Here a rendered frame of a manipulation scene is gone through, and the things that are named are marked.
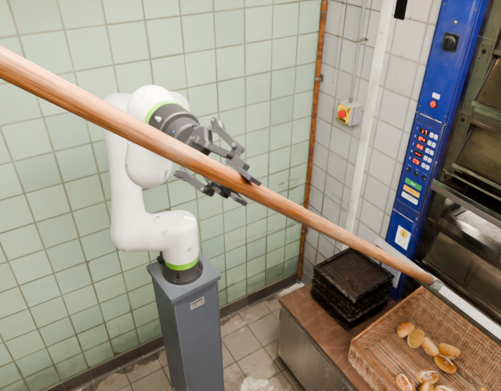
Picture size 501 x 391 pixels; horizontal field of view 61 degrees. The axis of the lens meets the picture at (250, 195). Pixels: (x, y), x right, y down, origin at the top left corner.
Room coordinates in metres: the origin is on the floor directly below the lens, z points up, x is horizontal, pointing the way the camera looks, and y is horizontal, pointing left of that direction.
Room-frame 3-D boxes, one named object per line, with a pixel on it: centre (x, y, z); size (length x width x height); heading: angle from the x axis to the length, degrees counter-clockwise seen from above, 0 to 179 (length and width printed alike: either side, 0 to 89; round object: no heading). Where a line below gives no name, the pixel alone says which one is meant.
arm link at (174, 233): (1.13, 0.26, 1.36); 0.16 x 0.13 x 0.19; 93
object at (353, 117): (1.98, -0.49, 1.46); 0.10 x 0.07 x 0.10; 32
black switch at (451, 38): (1.59, -0.72, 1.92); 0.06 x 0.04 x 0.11; 32
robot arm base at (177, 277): (1.18, 0.28, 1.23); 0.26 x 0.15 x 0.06; 36
